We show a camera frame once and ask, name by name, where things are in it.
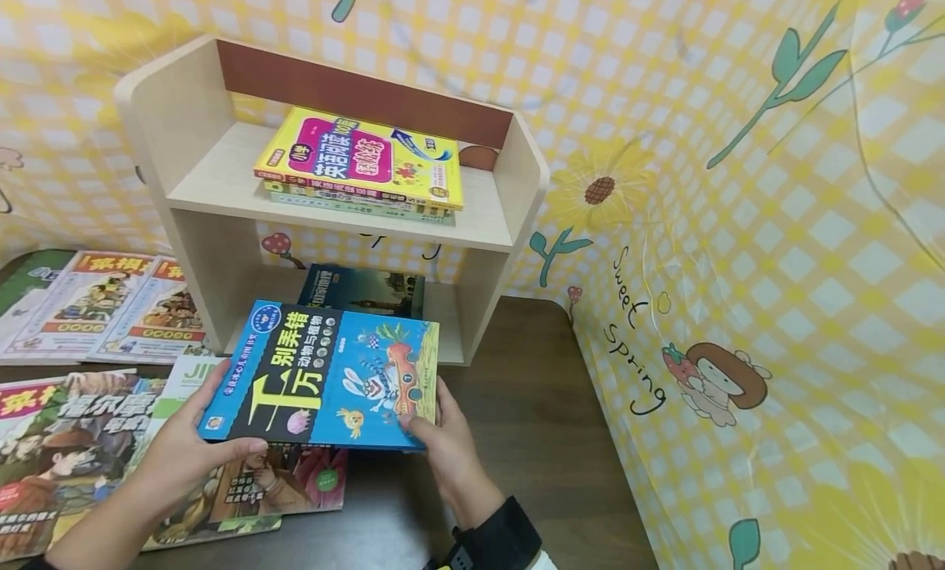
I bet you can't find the person's left hand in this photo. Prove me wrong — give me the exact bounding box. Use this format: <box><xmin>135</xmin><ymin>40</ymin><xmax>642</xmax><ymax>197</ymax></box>
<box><xmin>125</xmin><ymin>358</ymin><xmax>271</xmax><ymax>522</ymax></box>

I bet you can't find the person's right hand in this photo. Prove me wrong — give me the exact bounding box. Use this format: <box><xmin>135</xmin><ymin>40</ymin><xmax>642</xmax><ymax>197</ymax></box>
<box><xmin>399</xmin><ymin>376</ymin><xmax>506</xmax><ymax>527</ymax></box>

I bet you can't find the blue cartoon rabbit book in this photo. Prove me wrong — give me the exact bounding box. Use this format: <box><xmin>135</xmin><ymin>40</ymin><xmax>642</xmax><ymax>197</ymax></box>
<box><xmin>196</xmin><ymin>299</ymin><xmax>442</xmax><ymax>453</ymax></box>

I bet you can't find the person's left forearm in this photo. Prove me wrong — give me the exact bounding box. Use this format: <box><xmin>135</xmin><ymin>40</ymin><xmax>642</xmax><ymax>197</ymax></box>
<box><xmin>43</xmin><ymin>488</ymin><xmax>172</xmax><ymax>570</ymax></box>

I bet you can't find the white and green book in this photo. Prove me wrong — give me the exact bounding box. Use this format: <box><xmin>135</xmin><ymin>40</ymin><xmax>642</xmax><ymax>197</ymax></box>
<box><xmin>139</xmin><ymin>354</ymin><xmax>283</xmax><ymax>553</ymax></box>

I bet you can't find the brown cartoon comic book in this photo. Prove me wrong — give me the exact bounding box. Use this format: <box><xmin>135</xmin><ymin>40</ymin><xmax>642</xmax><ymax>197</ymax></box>
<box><xmin>209</xmin><ymin>442</ymin><xmax>349</xmax><ymax>522</ymax></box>

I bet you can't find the red title comic magazine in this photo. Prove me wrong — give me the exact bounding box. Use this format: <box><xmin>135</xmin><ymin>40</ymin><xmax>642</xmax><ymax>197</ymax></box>
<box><xmin>86</xmin><ymin>256</ymin><xmax>209</xmax><ymax>366</ymax></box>
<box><xmin>0</xmin><ymin>251</ymin><xmax>158</xmax><ymax>366</ymax></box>

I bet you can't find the dark blue city book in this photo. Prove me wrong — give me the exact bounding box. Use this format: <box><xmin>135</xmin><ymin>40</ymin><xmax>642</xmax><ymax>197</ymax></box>
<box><xmin>296</xmin><ymin>262</ymin><xmax>427</xmax><ymax>321</ymax></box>

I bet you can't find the detective comic book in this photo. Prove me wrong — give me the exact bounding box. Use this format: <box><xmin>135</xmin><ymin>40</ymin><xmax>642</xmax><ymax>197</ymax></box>
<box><xmin>0</xmin><ymin>370</ymin><xmax>172</xmax><ymax>563</ymax></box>

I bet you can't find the green cover book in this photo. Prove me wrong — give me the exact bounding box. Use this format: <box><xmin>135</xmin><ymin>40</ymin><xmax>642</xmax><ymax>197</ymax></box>
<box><xmin>0</xmin><ymin>249</ymin><xmax>80</xmax><ymax>341</ymax></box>

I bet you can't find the thin green book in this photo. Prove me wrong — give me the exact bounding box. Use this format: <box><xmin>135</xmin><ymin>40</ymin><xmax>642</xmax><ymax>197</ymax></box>
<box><xmin>268</xmin><ymin>190</ymin><xmax>458</xmax><ymax>227</ymax></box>

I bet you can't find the light wooden desk shelf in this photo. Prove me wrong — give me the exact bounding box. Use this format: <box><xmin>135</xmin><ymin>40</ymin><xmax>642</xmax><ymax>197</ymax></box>
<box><xmin>113</xmin><ymin>34</ymin><xmax>552</xmax><ymax>367</ymax></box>

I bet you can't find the yellow book with pink label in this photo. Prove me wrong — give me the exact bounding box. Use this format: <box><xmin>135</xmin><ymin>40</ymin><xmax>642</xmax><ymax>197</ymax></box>
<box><xmin>253</xmin><ymin>106</ymin><xmax>465</xmax><ymax>211</ymax></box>

